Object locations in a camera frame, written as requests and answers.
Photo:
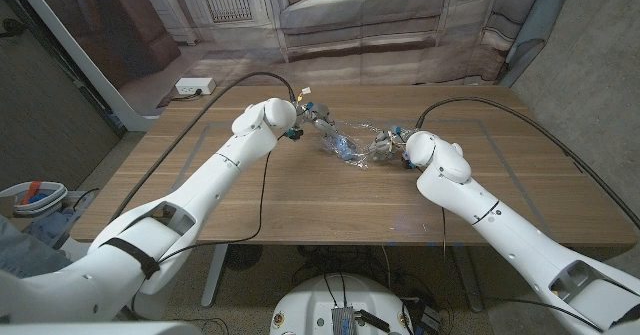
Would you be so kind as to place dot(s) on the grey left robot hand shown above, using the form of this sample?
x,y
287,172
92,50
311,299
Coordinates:
x,y
320,120

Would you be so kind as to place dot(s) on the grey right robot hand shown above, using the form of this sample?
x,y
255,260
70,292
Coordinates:
x,y
387,142

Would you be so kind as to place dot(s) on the clear cellophane sheet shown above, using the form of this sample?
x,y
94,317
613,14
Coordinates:
x,y
357,142

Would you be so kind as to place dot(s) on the small blue toy camera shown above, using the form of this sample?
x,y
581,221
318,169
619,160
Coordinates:
x,y
344,147

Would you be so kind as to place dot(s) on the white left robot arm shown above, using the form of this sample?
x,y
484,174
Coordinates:
x,y
165,215

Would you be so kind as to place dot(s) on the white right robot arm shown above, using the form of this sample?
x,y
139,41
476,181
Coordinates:
x,y
510,225

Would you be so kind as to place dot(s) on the printed sofa room backdrop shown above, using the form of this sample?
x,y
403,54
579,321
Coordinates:
x,y
350,25

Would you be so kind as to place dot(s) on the white power strip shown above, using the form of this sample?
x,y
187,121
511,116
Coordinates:
x,y
195,85

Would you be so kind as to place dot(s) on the grey table leg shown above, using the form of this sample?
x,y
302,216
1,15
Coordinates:
x,y
467,280

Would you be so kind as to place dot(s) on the white robot torso base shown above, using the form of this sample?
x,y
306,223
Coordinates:
x,y
310,305

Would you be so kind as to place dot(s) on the grey finned electronics box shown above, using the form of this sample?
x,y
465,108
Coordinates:
x,y
343,321

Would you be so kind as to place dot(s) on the blue-grey rolled backdrop edge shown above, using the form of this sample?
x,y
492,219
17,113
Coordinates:
x,y
537,20

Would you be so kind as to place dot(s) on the white plastic bucket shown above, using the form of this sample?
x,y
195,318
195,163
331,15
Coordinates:
x,y
47,192

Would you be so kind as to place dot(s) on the person in blue jeans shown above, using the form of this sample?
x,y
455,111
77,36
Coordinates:
x,y
25,252

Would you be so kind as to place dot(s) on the white backdrop frame pole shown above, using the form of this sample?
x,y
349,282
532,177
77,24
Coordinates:
x,y
85,60

